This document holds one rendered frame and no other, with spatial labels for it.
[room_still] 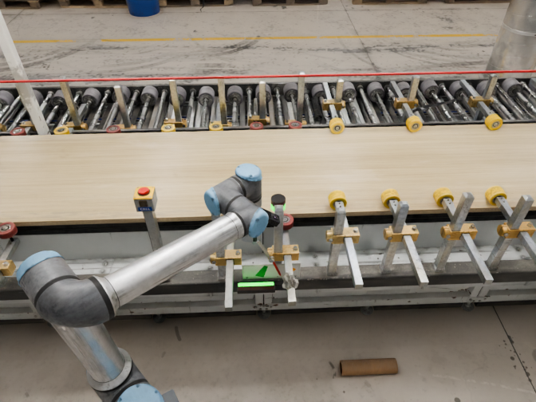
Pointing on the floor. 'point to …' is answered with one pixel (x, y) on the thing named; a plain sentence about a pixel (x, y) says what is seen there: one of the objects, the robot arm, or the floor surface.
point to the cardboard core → (368, 367)
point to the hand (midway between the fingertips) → (255, 242)
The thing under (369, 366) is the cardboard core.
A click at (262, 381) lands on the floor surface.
